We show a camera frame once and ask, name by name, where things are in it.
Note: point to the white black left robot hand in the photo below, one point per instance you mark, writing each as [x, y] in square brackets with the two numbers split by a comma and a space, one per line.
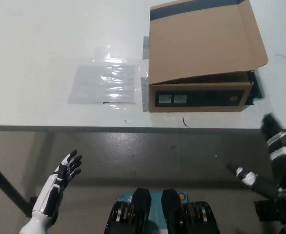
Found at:
[60, 175]

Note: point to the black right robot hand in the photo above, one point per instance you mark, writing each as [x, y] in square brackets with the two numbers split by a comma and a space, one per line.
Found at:
[280, 148]

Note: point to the brown cardboard storage box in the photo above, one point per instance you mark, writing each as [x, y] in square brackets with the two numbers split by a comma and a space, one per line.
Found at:
[201, 48]

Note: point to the black metal table leg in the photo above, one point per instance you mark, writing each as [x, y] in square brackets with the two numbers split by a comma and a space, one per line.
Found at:
[8, 185]

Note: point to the clear plastic sheet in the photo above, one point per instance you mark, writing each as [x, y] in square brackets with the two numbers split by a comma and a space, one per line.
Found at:
[106, 83]

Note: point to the short grey tape strip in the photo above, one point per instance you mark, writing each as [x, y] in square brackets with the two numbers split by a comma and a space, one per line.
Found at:
[146, 47]

